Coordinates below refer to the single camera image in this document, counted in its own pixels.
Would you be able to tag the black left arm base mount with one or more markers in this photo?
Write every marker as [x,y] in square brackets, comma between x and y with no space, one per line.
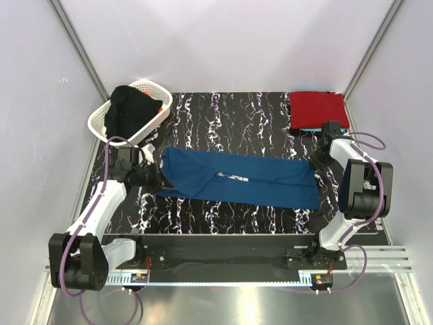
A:
[146,256]

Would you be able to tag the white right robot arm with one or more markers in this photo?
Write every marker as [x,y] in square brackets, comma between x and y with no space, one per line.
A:
[364,193]

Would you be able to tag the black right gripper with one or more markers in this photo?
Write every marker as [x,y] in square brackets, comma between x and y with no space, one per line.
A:
[314,164]

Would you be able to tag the red folded t shirt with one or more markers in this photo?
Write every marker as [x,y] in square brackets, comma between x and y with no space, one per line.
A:
[310,109]

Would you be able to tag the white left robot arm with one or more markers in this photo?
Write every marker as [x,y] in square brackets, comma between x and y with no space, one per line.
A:
[87,232]

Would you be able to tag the white plastic laundry basket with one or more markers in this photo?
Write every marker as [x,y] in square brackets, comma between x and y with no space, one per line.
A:
[95,122]

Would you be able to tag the aluminium frame rail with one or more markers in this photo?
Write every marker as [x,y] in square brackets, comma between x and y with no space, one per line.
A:
[373,258]

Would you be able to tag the black t shirt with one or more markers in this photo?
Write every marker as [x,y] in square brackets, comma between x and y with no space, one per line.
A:
[126,114]

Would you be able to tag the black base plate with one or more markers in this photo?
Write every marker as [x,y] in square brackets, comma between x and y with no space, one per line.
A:
[210,275]

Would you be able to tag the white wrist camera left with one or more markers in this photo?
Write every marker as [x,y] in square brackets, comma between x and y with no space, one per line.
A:
[147,154]

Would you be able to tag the teal folded t shirt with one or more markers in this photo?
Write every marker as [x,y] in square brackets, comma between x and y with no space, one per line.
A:
[318,130]

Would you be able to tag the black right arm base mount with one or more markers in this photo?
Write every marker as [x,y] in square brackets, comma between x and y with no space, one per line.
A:
[314,257]

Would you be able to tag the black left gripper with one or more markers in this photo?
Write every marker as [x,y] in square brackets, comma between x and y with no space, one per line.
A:
[160,181]

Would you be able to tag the blue printed t shirt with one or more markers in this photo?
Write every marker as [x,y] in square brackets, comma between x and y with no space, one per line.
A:
[218,176]

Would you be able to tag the orange t shirt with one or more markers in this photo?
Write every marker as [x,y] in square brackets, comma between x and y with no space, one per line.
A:
[152,105]

